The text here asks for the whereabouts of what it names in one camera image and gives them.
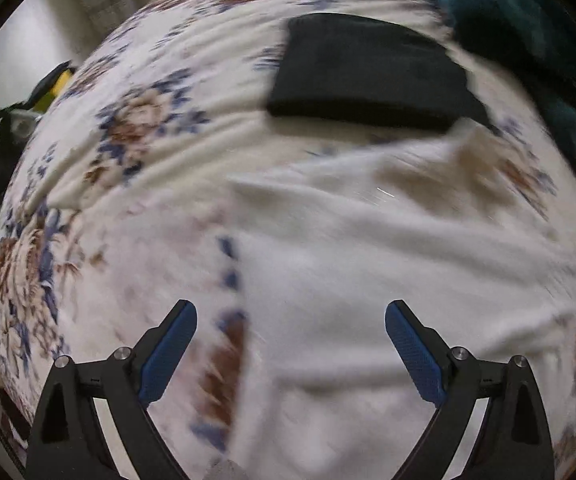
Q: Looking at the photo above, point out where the white fluffy sweater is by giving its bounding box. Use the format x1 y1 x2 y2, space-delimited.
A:
227 119 576 480

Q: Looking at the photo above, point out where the black clothes pile on floor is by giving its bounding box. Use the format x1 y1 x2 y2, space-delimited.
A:
0 61 76 207

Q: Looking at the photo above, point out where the floral fleece bed blanket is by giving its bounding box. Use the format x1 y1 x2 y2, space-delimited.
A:
0 0 576 479

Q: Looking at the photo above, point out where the yellow box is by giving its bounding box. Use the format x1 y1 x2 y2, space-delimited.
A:
32 68 73 114

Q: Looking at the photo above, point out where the black folded garment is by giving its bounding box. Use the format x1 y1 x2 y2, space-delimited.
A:
266 13 491 131

